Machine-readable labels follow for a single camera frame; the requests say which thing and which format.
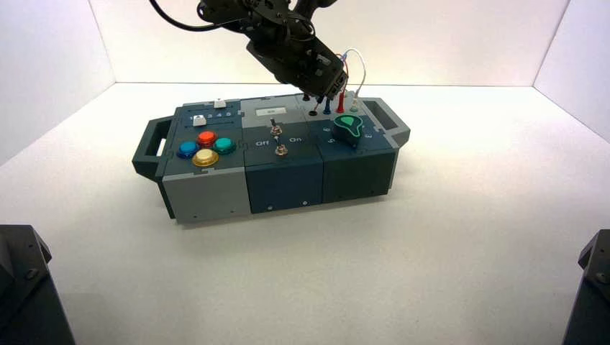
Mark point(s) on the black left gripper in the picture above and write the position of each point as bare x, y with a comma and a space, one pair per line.
295, 59

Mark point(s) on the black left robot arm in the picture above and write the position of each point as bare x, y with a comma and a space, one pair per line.
238, 12

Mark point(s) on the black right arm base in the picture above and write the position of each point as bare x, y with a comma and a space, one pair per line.
593, 304

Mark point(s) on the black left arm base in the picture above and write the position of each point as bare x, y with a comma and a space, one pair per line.
24, 295

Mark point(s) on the green teardrop rotary knob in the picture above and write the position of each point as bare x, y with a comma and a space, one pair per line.
349, 127

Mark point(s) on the blue grey modular task box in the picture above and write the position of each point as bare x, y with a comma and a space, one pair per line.
281, 185

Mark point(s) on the white slider cap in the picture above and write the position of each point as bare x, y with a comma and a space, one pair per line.
219, 103
198, 121

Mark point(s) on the teal round push button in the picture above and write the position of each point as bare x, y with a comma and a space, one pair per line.
224, 145

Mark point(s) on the red round push button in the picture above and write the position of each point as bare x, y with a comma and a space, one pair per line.
207, 139

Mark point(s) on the yellow round push button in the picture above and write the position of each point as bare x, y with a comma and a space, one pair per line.
205, 158

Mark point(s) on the blue round push button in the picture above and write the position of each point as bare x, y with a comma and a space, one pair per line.
187, 150

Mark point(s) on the metal toggle switch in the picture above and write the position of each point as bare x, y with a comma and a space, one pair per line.
274, 127
280, 150

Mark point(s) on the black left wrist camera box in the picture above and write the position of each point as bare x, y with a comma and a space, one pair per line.
317, 4

